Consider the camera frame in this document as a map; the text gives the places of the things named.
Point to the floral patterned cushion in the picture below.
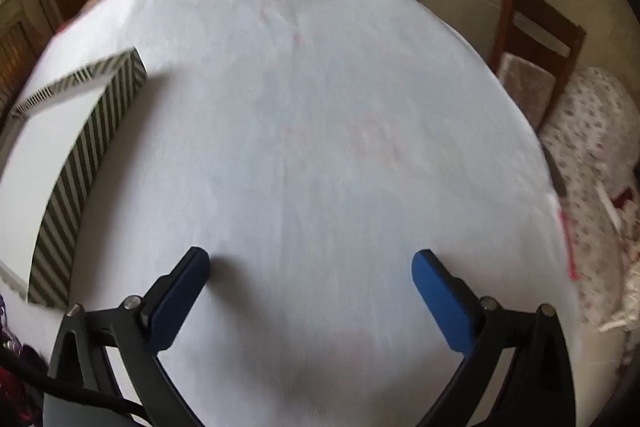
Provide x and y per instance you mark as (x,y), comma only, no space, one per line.
(595,132)

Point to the dark wooden slatted panel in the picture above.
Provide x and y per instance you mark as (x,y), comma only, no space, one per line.
(15,57)

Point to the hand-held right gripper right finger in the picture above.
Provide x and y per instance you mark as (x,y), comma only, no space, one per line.
(445,302)

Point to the dark patterned clothing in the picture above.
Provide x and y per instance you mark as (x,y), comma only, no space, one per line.
(10,387)

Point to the wooden chair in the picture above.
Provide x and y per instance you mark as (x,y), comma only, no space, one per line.
(545,27)

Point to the white tablecloth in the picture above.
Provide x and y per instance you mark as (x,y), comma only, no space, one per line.
(300,132)

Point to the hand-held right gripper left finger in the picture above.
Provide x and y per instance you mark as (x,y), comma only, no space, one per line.
(180,302)

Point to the striped cardboard box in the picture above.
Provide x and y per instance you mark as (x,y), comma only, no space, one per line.
(85,157)

